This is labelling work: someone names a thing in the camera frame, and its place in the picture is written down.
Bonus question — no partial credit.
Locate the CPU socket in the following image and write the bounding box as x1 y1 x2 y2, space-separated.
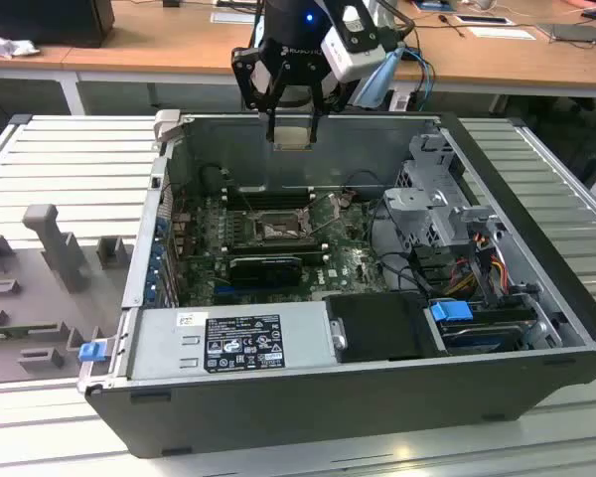
250 208 312 243

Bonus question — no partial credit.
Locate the metal wire locking lever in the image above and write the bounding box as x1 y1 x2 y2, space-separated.
241 191 260 223
305 191 330 238

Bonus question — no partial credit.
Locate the crumpled white paper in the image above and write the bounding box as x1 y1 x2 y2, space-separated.
0 27 41 60

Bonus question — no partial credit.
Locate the grey parts rack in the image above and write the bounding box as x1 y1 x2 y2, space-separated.
0 203 135 387

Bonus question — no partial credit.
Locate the brown board heatsink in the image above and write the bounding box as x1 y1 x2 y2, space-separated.
171 218 196 262

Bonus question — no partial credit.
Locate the black computer tower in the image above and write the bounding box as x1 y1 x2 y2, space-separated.
0 0 115 49

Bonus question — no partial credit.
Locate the white paper sheet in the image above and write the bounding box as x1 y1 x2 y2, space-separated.
469 24 535 41

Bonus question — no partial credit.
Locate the green RAM stick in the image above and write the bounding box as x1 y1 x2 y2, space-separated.
0 323 64 342

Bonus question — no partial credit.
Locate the blue disk carrier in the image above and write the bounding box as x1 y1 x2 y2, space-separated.
429 299 474 325

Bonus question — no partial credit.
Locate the dark grey notebook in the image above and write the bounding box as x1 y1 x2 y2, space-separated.
535 22 596 46

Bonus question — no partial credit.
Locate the grey power supply unit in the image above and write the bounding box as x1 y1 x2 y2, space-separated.
126 300 339 382

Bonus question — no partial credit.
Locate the white framed tablet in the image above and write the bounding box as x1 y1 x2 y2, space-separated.
454 14 516 26

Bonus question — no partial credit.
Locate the black graphics card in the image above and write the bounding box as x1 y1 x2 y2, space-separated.
226 254 303 288

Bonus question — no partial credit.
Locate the wooden desk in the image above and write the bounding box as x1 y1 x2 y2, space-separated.
0 0 596 98

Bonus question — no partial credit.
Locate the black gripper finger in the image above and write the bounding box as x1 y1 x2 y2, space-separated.
307 77 353 144
230 46 292 144

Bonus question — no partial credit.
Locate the hard disk drive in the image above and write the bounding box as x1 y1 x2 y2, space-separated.
439 320 525 355

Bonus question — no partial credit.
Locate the black open PC case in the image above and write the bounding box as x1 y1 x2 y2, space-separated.
76 109 596 459

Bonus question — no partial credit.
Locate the yellow power wire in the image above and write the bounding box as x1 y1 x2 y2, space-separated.
446 256 509 295

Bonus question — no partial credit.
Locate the silver square CPU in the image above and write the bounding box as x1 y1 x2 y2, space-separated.
271 126 313 151

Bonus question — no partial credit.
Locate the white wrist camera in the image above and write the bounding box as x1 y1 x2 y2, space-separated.
320 3 386 83

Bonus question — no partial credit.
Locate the green motherboard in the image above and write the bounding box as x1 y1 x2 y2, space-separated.
171 186 393 307

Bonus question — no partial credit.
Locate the pale blue teach pendant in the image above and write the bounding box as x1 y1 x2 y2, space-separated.
352 44 406 108

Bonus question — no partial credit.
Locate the black plastic shroud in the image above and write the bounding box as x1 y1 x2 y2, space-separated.
327 292 436 364

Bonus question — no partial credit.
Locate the silver metal disk bay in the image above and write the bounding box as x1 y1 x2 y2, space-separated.
381 131 508 299

